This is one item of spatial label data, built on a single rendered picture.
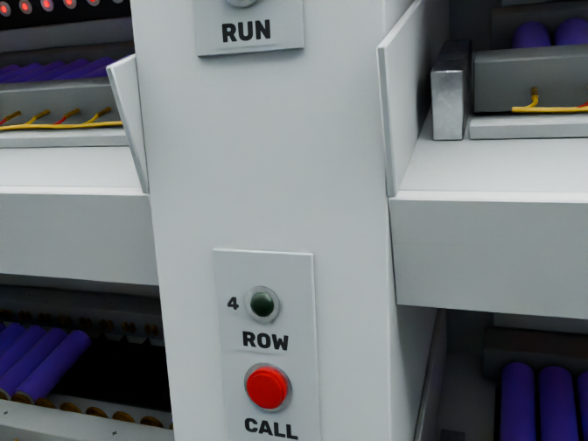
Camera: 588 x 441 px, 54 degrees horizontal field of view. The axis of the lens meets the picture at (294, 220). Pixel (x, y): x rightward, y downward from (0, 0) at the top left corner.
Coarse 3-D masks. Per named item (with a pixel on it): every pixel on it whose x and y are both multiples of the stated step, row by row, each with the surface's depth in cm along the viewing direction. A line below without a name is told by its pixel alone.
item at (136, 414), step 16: (64, 288) 49; (80, 288) 48; (96, 288) 47; (112, 288) 47; (128, 288) 46; (144, 288) 45; (96, 336) 46; (112, 336) 46; (128, 336) 46; (48, 400) 40; (64, 400) 40; (80, 400) 40; (160, 416) 37
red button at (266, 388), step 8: (264, 368) 22; (256, 376) 22; (264, 376) 22; (272, 376) 22; (280, 376) 22; (248, 384) 22; (256, 384) 22; (264, 384) 22; (272, 384) 22; (280, 384) 22; (248, 392) 22; (256, 392) 22; (264, 392) 22; (272, 392) 22; (280, 392) 22; (256, 400) 22; (264, 400) 22; (272, 400) 22; (280, 400) 22; (264, 408) 22; (272, 408) 22
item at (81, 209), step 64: (0, 0) 44; (64, 0) 42; (128, 0) 41; (0, 64) 43; (64, 64) 41; (128, 64) 21; (0, 128) 31; (64, 128) 30; (128, 128) 21; (0, 192) 25; (64, 192) 24; (128, 192) 23; (0, 256) 28; (64, 256) 26; (128, 256) 25
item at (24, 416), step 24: (0, 408) 37; (24, 408) 36; (48, 408) 36; (0, 432) 36; (24, 432) 35; (48, 432) 34; (72, 432) 34; (96, 432) 34; (120, 432) 34; (144, 432) 33; (168, 432) 33
